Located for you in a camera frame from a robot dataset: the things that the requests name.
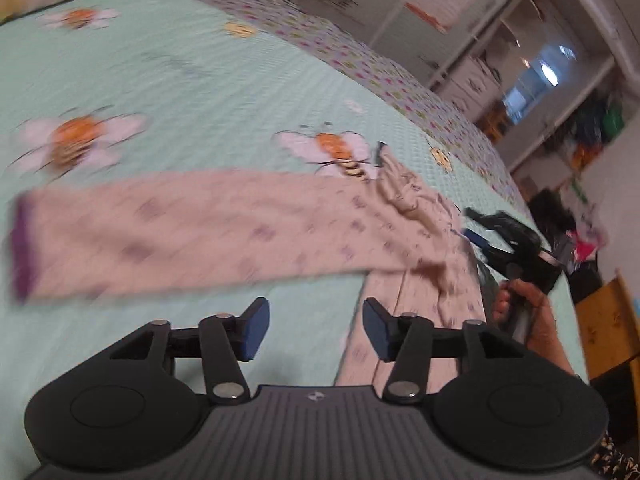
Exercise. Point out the orange wooden cabinet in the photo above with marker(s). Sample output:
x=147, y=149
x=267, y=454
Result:
x=607, y=325

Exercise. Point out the wooden chair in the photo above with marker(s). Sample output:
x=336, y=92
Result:
x=495, y=122

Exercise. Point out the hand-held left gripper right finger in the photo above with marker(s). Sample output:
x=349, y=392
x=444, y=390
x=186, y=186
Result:
x=375, y=330

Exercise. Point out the sliding door wardrobe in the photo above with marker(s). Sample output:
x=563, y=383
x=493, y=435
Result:
x=425, y=0

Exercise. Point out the green bag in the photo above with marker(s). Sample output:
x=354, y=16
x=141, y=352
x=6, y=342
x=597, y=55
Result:
x=614, y=120

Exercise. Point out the white shelf drawer cabinet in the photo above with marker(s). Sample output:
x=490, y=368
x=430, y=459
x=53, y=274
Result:
x=475, y=80

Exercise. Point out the person's right hand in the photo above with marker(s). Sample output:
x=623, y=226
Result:
x=540, y=310

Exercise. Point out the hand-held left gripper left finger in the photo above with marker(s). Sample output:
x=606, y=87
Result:
x=256, y=330

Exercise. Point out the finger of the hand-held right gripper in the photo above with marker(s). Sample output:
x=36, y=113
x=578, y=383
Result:
x=482, y=215
x=477, y=240

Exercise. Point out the black box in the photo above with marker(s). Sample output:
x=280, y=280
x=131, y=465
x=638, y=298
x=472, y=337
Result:
x=550, y=210

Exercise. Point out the glowing ceiling lamp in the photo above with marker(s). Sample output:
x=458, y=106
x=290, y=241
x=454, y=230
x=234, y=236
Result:
x=550, y=72

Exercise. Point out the cream printed pajama top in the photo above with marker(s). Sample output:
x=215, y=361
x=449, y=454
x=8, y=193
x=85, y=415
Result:
x=200, y=230

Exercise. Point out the floral bed sheet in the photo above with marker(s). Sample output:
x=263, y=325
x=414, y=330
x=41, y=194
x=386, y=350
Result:
x=375, y=65

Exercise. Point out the mint quilted bee bedspread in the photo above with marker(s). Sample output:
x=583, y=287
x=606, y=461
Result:
x=200, y=85

